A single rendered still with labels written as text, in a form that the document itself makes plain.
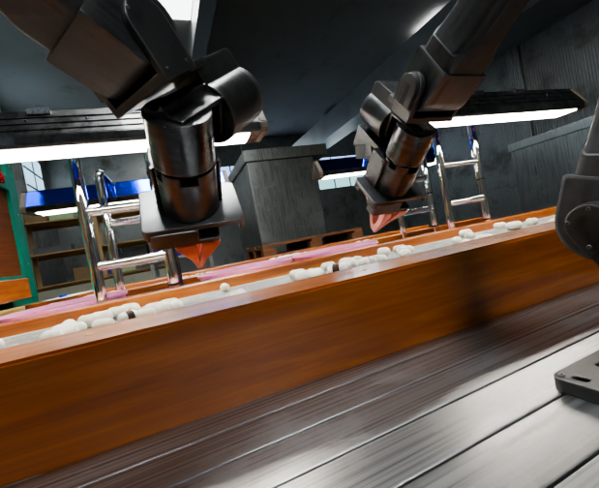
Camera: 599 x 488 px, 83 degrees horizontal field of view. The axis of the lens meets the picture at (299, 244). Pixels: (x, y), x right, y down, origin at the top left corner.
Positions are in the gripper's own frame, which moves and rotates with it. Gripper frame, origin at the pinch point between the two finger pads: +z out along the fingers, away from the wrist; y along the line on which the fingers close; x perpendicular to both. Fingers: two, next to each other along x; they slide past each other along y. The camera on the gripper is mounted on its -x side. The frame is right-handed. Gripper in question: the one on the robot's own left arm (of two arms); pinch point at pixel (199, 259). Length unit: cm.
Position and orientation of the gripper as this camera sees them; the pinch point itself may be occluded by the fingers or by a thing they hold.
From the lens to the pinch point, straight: 44.2
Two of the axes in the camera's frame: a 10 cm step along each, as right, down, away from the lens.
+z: -1.2, 6.8, 7.2
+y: -9.3, 1.7, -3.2
